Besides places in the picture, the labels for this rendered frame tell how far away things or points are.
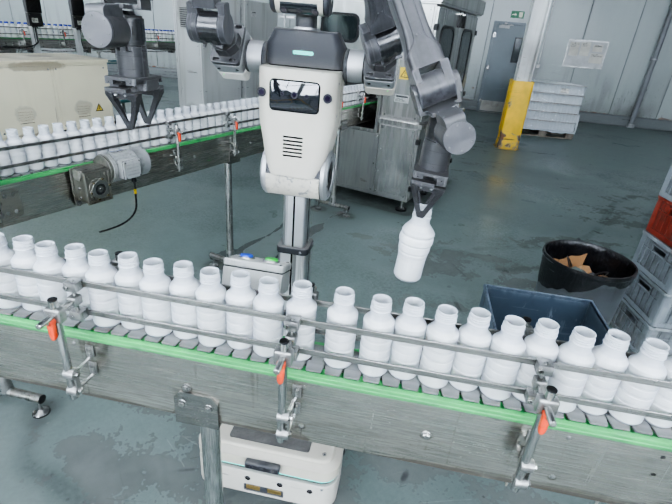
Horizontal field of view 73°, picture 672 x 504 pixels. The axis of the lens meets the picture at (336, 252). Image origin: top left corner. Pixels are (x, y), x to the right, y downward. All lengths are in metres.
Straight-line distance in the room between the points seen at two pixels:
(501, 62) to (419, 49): 11.97
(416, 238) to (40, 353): 0.85
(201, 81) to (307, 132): 5.41
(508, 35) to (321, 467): 11.90
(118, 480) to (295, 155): 1.41
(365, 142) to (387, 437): 3.85
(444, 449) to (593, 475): 0.28
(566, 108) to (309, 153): 9.16
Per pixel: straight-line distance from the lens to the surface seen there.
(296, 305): 0.87
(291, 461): 1.74
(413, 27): 0.88
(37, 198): 2.20
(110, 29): 0.94
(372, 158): 4.60
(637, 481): 1.10
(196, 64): 6.74
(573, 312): 1.54
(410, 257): 0.95
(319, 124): 1.34
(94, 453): 2.22
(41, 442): 2.34
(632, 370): 0.97
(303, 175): 1.38
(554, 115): 10.27
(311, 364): 0.93
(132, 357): 1.06
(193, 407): 1.06
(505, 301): 1.48
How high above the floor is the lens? 1.60
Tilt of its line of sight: 26 degrees down
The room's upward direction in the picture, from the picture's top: 5 degrees clockwise
